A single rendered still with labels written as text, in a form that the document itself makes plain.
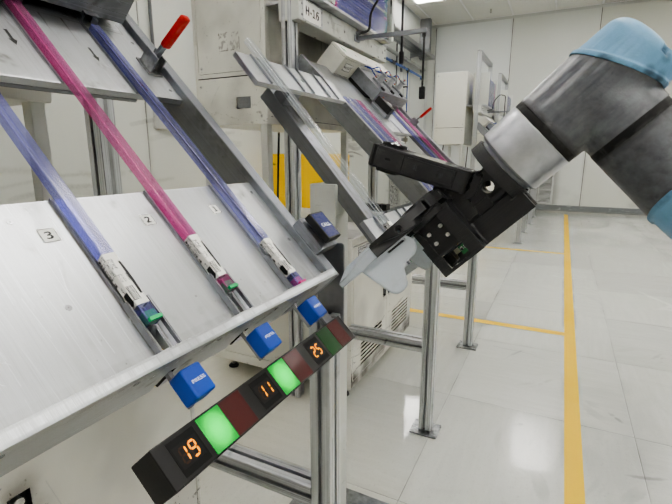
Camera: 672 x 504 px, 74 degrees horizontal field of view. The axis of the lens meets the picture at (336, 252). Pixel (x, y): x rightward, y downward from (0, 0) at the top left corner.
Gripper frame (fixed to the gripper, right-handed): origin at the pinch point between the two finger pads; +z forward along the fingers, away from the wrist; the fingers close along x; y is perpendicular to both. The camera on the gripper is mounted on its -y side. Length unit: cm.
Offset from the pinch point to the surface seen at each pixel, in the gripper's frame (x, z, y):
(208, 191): -1.8, 9.9, -21.6
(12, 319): -31.6, 9.9, -11.6
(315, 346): -2.9, 10.8, 4.0
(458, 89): 440, 4, -113
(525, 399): 118, 41, 67
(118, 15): 5, 7, -56
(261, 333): -11.9, 8.7, -0.7
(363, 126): 85, 11, -41
